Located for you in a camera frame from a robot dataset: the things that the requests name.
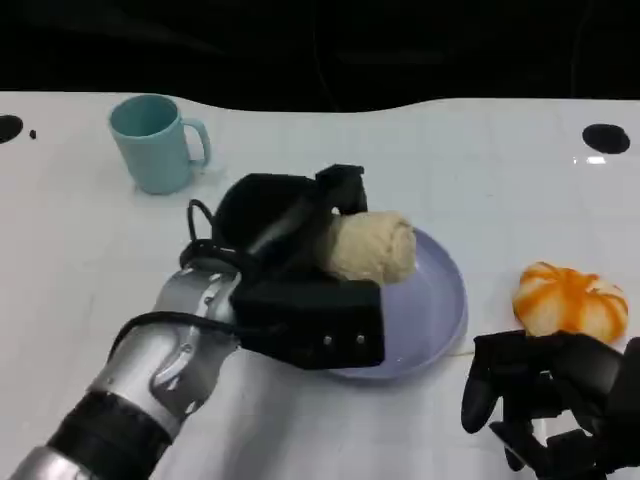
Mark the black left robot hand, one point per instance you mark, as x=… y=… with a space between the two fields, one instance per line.
x=270 y=215

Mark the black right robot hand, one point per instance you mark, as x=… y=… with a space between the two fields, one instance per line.
x=550 y=370

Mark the orange and white bread roll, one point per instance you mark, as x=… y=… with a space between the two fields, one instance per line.
x=570 y=300

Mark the pale green mug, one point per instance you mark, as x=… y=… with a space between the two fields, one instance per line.
x=155 y=150

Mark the lilac plate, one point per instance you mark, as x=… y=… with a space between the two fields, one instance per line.
x=425 y=310

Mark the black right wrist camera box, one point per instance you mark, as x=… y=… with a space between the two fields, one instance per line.
x=630 y=400

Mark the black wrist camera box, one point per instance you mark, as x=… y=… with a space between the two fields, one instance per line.
x=310 y=325
x=630 y=400

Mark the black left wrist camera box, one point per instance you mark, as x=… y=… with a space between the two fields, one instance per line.
x=310 y=325

